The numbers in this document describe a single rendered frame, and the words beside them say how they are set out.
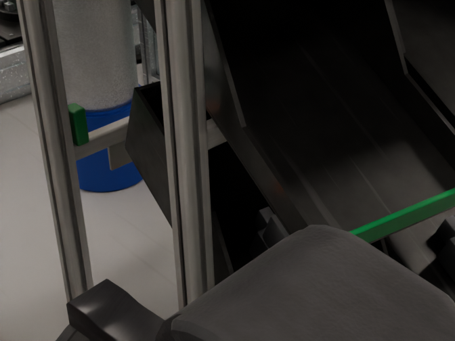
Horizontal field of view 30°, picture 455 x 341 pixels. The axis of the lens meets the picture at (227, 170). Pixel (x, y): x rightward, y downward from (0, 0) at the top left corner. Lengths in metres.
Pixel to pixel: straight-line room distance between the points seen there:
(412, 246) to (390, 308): 0.48
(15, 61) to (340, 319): 1.61
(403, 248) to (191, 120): 0.26
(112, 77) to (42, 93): 0.73
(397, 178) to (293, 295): 0.32
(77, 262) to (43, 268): 0.58
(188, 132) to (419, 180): 0.15
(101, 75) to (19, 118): 0.41
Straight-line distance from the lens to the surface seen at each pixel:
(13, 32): 1.88
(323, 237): 0.25
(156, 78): 1.78
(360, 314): 0.23
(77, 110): 0.68
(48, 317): 1.23
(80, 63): 1.37
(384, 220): 0.49
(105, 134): 0.71
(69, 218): 0.71
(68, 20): 1.34
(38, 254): 1.35
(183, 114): 0.51
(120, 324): 0.31
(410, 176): 0.55
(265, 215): 0.65
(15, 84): 1.82
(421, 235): 0.73
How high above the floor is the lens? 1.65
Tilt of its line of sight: 32 degrees down
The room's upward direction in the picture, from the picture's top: 2 degrees counter-clockwise
